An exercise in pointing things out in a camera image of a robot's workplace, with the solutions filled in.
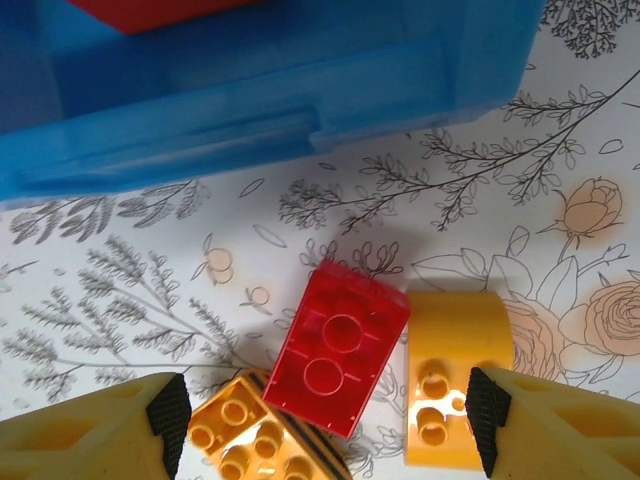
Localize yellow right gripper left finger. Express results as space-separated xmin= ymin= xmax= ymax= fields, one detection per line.
xmin=0 ymin=372 xmax=194 ymax=480

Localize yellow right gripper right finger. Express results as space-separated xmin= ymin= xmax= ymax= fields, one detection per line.
xmin=464 ymin=367 xmax=640 ymax=480

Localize yellow arch lego brick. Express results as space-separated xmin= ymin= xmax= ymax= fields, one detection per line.
xmin=402 ymin=289 xmax=516 ymax=469

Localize yellow lego brick black stripes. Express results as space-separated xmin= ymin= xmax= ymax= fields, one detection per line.
xmin=187 ymin=369 xmax=351 ymax=480

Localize large red lego brick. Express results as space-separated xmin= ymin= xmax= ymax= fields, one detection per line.
xmin=260 ymin=258 xmax=412 ymax=441

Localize blue plastic bin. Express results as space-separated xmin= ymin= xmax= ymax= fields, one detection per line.
xmin=0 ymin=0 xmax=549 ymax=201

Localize red plastic bin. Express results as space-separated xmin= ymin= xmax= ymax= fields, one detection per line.
xmin=64 ymin=0 xmax=261 ymax=35

